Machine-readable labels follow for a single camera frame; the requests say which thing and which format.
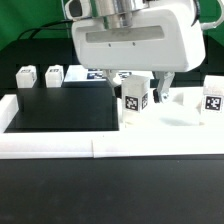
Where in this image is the white U-shaped obstacle fence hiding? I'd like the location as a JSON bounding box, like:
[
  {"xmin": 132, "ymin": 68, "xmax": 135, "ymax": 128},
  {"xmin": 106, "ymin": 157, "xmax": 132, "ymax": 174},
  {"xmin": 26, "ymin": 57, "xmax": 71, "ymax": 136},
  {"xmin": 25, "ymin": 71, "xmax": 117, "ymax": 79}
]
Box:
[{"xmin": 0, "ymin": 94, "xmax": 224, "ymax": 159}]

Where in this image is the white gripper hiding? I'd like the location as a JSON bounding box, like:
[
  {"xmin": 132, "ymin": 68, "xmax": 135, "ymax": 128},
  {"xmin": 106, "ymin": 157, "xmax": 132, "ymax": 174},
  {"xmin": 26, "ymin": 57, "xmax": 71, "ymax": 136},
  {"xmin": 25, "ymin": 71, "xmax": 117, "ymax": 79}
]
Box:
[{"xmin": 65, "ymin": 0, "xmax": 205, "ymax": 103}]

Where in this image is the white sheet with fiducial markers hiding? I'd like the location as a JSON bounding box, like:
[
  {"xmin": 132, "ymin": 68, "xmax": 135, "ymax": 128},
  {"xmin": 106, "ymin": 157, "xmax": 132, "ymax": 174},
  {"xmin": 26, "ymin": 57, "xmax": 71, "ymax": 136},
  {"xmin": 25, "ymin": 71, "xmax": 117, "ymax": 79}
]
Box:
[{"xmin": 64, "ymin": 65, "xmax": 154, "ymax": 82}]

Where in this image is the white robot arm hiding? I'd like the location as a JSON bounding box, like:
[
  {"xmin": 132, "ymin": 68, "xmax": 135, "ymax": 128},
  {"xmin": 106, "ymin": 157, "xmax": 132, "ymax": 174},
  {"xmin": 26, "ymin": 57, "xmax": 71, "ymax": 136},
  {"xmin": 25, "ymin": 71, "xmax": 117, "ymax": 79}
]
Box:
[{"xmin": 65, "ymin": 0, "xmax": 205, "ymax": 102}]

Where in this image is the thin white cable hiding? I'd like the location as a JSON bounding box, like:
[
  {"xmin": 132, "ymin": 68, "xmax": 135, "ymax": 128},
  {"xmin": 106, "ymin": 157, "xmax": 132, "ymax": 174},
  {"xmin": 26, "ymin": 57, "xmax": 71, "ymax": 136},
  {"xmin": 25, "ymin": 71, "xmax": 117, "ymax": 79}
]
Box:
[{"xmin": 59, "ymin": 0, "xmax": 71, "ymax": 39}]

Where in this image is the white square table top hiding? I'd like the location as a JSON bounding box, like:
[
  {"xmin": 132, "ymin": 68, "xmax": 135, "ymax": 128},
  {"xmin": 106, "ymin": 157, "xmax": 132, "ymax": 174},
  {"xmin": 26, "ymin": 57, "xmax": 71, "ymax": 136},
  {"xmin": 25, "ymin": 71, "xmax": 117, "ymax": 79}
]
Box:
[{"xmin": 116, "ymin": 85, "xmax": 224, "ymax": 133}]

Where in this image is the white camera cable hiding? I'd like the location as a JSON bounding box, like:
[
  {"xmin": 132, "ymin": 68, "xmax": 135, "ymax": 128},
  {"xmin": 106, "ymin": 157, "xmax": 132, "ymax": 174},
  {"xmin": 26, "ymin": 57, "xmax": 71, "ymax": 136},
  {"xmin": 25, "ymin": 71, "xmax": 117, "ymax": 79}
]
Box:
[{"xmin": 191, "ymin": 0, "xmax": 224, "ymax": 33}]

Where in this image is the black cable thick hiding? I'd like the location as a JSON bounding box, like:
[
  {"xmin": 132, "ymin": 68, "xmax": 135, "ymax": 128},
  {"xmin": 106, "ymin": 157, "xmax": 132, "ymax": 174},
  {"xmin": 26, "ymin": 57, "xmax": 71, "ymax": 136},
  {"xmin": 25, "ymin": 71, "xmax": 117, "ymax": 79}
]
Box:
[{"xmin": 17, "ymin": 19, "xmax": 72, "ymax": 40}]

